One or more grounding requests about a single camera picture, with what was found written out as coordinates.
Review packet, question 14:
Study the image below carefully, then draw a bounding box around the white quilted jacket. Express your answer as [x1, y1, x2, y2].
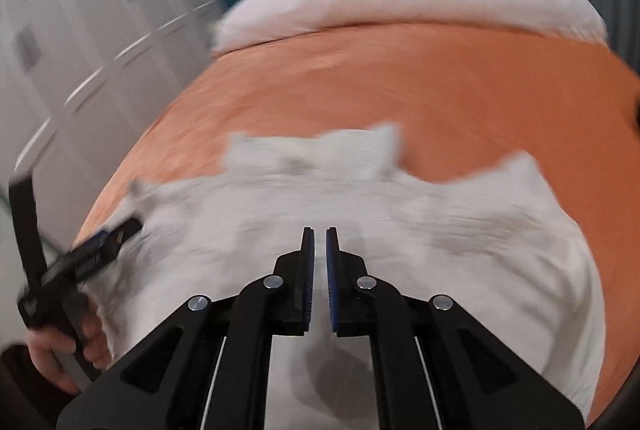
[75, 123, 608, 430]

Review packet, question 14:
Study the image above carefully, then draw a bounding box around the white wardrobe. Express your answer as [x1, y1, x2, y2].
[0, 0, 226, 346]

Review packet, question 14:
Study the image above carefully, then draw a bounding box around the person's left hand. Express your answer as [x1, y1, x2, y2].
[26, 304, 112, 395]

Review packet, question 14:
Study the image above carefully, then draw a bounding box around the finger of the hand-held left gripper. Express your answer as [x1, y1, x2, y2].
[70, 217, 143, 278]

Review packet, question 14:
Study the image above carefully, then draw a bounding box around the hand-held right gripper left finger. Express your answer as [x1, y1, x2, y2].
[56, 226, 316, 430]

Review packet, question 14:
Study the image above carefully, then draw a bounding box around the orange plush blanket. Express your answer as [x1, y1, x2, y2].
[75, 18, 640, 430]

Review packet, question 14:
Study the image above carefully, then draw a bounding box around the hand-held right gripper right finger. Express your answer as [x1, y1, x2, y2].
[325, 226, 586, 430]

